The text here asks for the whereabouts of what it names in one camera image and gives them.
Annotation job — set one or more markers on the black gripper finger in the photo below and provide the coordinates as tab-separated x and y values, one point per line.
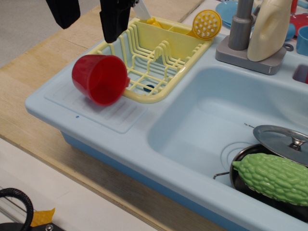
65	12
114	17

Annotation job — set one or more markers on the red plastic cup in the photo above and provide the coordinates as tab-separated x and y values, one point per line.
101	78

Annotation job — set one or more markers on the blue plastic cup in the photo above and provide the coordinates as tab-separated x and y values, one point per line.
302	41

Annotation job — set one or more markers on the yellow dish rack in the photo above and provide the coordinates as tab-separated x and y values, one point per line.
156	58

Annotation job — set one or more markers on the yellow round scrub brush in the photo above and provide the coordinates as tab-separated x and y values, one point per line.
206	25

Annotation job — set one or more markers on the light blue plate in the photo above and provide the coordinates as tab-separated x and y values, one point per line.
227	10

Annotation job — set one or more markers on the grey toy faucet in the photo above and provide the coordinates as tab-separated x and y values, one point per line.
233	48

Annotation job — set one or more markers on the light blue toy sink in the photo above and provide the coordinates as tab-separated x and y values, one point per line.
184	144

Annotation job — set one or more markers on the cream plastic bottle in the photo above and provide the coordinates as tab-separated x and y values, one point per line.
270	29

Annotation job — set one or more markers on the blue bowl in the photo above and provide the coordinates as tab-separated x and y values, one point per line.
290	32

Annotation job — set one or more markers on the red plastic dish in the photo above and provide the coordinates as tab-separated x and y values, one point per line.
299	21

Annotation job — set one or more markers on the yellow cloth piece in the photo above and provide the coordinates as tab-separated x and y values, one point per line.
42	217

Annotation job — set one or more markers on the steel pot lid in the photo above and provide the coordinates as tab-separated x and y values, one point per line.
284	142

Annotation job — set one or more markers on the green bitter gourd toy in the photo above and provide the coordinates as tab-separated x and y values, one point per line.
274	177

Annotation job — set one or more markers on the white handled yellow utensil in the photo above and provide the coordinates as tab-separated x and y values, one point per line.
142	13

